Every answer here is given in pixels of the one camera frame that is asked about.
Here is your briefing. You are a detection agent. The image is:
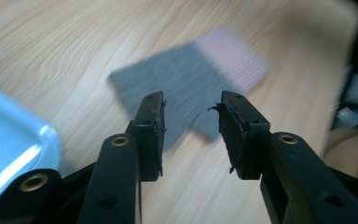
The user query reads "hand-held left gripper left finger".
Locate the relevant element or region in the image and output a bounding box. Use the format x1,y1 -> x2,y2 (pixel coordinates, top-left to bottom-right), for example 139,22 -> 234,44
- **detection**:
77,91 -> 167,224

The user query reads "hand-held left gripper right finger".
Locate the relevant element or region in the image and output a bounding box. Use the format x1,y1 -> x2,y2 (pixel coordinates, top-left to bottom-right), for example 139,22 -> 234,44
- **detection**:
208,90 -> 358,224

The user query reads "light blue plastic basket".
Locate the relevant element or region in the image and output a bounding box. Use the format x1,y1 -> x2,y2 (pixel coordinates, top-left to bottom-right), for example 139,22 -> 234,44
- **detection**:
0,78 -> 64,217

